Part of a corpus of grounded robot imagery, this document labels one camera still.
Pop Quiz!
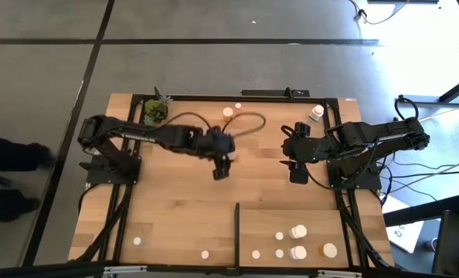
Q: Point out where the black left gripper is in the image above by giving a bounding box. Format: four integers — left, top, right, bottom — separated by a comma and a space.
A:
197, 129, 237, 181

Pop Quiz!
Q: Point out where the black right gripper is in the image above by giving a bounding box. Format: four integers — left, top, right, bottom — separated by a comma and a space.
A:
280, 122, 323, 185

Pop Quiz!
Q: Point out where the white bottle blue label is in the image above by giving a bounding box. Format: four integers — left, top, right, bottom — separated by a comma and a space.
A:
308, 103, 326, 123
288, 224, 308, 240

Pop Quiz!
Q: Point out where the large white medicine bottle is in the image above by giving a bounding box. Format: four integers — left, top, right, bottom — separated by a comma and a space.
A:
287, 245, 308, 260

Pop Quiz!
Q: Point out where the potted green succulent plant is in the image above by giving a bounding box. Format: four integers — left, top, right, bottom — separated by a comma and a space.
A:
142, 86, 175, 127

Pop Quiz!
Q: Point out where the white paper sheet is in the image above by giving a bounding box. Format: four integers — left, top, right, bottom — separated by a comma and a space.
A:
382, 195, 424, 255

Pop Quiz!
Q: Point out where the black diagonal bar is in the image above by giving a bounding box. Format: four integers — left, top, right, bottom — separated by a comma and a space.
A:
383, 195, 459, 228

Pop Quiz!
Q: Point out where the black floor stand base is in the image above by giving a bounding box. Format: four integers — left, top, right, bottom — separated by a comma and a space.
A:
398, 71, 459, 106

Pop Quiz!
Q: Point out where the black computer case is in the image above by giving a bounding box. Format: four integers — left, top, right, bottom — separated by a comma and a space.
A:
432, 208, 459, 278

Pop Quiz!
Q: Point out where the person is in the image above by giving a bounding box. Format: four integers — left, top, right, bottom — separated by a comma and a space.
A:
0, 131, 57, 224

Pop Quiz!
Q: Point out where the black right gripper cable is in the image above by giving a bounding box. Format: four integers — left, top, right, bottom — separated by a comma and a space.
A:
281, 124, 373, 192

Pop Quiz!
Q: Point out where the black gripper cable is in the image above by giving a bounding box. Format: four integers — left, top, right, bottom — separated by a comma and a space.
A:
281, 124, 373, 192
163, 110, 267, 139

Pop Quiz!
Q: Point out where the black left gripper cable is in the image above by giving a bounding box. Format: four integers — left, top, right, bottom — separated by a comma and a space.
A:
163, 110, 267, 139

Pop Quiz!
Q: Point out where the black table frame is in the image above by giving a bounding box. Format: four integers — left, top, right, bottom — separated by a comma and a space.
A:
69, 92, 395, 273

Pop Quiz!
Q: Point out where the black camera bracket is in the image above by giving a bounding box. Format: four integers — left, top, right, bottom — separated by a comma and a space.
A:
240, 86, 311, 98

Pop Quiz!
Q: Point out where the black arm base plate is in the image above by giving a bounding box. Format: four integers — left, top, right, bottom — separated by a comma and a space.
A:
79, 156, 142, 186
327, 158, 383, 191

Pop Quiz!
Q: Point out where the silver corner bracket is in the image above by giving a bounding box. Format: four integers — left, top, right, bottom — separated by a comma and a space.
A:
316, 269, 364, 278
102, 265, 148, 277

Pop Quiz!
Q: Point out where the black floor cable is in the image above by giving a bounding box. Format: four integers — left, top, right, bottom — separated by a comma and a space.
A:
379, 171, 459, 181

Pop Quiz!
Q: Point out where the pale yellow floor cable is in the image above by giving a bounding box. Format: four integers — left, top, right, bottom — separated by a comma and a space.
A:
418, 102, 459, 123

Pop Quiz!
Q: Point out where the grey cable with brass connector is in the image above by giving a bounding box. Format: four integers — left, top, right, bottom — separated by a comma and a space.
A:
347, 0, 413, 26

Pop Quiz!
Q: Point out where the grey floor cable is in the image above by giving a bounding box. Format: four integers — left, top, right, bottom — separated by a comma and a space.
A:
387, 153, 459, 194

